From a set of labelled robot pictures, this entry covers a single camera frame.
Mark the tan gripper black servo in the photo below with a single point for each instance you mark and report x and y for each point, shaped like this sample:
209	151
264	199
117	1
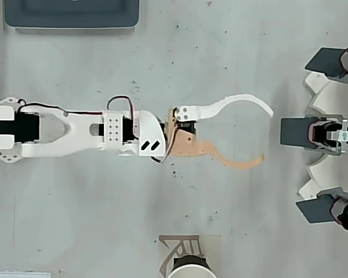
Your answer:
188	142

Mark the black paper cup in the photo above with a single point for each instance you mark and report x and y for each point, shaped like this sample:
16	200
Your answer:
191	269

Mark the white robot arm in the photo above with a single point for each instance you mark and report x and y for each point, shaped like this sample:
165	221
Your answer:
75	124

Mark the printed paper mat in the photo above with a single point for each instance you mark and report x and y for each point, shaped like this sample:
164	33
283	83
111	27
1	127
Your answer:
211	246

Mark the grey flat panel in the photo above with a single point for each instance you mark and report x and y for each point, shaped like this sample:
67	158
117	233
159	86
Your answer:
316	210
324	62
294	131

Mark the white dispenser carousel stand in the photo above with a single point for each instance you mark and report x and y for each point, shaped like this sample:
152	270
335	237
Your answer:
317	84

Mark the grey plastic tray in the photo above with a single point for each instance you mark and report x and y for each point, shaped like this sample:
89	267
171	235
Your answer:
75	14

